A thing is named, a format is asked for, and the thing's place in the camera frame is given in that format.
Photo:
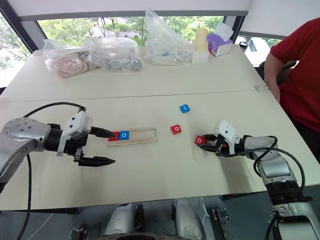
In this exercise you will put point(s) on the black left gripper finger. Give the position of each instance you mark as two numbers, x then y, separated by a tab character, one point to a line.
103	132
96	161

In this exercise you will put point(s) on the black metal bracket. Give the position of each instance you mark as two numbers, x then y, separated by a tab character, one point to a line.
223	222

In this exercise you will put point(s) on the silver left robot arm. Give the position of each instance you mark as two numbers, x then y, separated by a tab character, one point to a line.
22	140

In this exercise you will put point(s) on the person in red shirt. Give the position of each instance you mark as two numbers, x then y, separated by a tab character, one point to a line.
302	75

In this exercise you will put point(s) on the plastic bag with grey items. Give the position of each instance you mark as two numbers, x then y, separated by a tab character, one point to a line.
120	57

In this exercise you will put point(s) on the red letter o block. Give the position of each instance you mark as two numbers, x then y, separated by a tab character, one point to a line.
176	129

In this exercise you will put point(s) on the purple tissue box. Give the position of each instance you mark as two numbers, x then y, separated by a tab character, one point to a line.
220	43

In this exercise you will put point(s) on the blue letter t block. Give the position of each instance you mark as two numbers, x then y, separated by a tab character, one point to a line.
185	109

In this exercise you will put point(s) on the blue letter o block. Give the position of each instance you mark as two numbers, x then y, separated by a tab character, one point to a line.
124	135

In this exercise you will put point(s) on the person's bare forearm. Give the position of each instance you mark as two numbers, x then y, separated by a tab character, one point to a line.
271	77

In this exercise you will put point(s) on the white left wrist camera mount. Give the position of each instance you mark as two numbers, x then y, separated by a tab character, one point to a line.
76	123

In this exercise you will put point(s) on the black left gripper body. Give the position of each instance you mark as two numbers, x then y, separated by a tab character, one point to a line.
75	145

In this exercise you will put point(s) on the black window frame post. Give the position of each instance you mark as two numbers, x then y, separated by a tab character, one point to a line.
17	25
228	27

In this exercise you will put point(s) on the wooden letter tray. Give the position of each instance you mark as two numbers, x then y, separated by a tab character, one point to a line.
143	137

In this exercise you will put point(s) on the black office chair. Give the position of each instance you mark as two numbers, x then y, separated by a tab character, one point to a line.
285	72

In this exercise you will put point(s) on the clear plastic bag with tubing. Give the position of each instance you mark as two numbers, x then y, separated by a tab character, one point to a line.
165	47

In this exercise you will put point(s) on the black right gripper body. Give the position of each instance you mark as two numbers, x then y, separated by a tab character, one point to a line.
221	147

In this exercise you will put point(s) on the translucent plastic bottle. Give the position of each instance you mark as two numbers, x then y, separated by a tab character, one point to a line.
200	47

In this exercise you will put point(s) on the red letter r block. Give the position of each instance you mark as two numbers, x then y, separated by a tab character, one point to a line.
114	138

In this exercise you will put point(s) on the red letter b block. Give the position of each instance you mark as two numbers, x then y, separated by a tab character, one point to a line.
199	140

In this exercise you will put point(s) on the silver rounded robot leg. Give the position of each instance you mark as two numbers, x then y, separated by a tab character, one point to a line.
186	217
122	220

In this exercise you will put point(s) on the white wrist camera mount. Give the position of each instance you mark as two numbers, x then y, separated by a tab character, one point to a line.
76	123
225	131

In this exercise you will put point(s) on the plastic bag with pink items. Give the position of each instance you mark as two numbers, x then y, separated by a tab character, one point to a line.
67	62

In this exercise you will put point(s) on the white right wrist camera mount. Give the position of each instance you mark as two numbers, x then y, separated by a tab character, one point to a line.
225	131

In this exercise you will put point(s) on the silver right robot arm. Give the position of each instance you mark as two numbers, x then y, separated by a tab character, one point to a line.
273	167

